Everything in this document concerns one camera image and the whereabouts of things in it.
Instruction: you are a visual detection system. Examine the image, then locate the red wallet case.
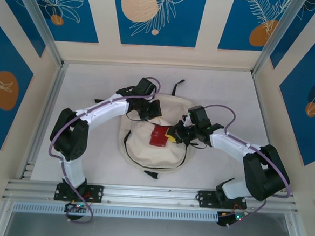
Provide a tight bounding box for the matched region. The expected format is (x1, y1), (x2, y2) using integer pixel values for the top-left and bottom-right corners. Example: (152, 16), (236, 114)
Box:
(148, 124), (171, 148)

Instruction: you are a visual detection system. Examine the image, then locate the cream canvas backpack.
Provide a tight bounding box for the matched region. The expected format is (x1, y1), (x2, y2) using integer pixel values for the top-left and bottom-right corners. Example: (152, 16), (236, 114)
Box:
(89, 73), (196, 182)

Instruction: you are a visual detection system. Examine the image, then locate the grey metal panel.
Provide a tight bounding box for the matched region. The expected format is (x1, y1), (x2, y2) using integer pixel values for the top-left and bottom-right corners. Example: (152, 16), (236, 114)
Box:
(3, 209), (302, 236)

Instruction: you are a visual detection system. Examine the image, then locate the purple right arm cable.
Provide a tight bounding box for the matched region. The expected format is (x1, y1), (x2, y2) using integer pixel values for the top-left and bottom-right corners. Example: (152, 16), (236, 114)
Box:
(195, 103), (297, 233)

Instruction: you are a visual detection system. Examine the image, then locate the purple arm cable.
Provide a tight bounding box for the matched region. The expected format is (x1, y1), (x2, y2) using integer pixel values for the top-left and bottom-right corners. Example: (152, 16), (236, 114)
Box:
(195, 103), (297, 233)
(43, 69), (161, 229)

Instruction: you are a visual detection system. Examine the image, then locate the aluminium front rail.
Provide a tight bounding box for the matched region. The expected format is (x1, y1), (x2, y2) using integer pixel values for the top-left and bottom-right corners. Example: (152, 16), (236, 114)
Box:
(2, 173), (300, 220)

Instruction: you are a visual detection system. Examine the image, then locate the aluminium rail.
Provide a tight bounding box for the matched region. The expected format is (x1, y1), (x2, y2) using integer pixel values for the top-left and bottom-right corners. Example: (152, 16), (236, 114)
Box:
(20, 60), (69, 182)
(2, 173), (300, 220)
(243, 72), (292, 192)

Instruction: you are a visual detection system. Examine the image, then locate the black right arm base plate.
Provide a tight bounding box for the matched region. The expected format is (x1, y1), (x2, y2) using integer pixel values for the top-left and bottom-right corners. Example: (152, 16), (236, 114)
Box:
(197, 190), (249, 211)

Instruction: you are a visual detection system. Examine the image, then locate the aluminium right side rail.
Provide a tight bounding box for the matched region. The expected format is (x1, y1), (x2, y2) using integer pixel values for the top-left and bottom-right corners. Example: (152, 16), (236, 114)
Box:
(243, 72), (292, 192)

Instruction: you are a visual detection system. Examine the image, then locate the white slotted cable duct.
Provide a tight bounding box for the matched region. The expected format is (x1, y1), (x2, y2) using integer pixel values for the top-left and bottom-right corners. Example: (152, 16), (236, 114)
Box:
(12, 197), (221, 225)

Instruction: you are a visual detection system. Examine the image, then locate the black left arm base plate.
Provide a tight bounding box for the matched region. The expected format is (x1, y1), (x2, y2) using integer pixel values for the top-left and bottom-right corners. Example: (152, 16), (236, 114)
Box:
(53, 182), (105, 204)

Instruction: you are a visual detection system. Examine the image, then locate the aluminium left side rail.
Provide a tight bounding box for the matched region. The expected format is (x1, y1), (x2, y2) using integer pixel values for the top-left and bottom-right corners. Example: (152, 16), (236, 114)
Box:
(20, 60), (69, 182)

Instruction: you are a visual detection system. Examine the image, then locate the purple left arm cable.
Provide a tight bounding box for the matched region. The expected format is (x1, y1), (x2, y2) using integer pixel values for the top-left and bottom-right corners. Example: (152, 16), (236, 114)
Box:
(43, 69), (161, 229)

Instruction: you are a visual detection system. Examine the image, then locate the aluminium right corner post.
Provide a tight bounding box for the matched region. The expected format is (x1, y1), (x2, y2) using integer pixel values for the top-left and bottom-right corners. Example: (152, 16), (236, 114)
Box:
(252, 0), (303, 80)

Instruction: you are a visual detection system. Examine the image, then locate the aluminium corner post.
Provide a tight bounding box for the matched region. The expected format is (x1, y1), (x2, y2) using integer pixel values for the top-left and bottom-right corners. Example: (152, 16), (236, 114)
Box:
(9, 0), (68, 66)
(252, 0), (303, 80)

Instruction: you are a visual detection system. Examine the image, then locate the aluminium left corner post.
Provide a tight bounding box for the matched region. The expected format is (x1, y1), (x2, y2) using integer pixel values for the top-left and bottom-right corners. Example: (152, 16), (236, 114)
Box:
(9, 0), (68, 66)

